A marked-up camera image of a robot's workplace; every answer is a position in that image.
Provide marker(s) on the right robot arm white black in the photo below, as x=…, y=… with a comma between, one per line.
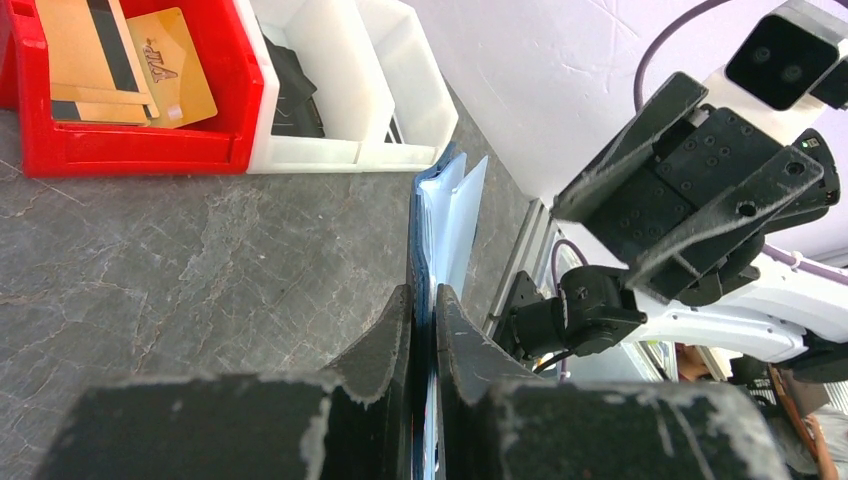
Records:
x=793, y=317

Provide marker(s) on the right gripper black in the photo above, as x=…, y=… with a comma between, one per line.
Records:
x=688, y=207

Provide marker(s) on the red plastic bin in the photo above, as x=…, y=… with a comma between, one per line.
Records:
x=223, y=144

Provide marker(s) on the gold credit card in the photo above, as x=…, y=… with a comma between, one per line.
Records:
x=95, y=74

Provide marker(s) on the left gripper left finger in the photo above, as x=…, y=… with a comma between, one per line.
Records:
x=348, y=420

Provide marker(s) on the navy blue card holder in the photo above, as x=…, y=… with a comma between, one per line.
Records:
x=443, y=214

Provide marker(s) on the white plastic bin left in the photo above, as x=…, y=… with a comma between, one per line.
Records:
x=353, y=97

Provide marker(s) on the white plastic bin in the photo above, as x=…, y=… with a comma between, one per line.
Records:
x=424, y=113
x=353, y=97

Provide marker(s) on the black white cards in bin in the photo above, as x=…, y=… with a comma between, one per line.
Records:
x=394, y=134

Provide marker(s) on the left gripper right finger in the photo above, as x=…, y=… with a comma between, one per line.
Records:
x=500, y=421

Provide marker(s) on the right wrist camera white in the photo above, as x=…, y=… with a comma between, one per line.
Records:
x=786, y=73

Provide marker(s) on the white plastic bin right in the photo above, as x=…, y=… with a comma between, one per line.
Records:
x=424, y=113

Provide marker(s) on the person in background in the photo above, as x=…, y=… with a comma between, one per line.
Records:
x=826, y=425

